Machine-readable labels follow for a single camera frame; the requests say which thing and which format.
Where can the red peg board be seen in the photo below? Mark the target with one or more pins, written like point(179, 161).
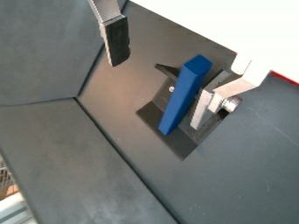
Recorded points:
point(277, 75)

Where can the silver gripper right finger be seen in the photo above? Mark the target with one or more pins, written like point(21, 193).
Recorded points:
point(219, 95)

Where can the black curved fixture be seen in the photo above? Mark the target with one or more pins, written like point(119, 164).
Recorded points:
point(184, 138)

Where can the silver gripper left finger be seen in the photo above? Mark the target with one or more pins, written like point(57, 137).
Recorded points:
point(113, 30)

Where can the blue rectangular bar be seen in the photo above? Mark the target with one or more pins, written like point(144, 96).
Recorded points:
point(191, 77)

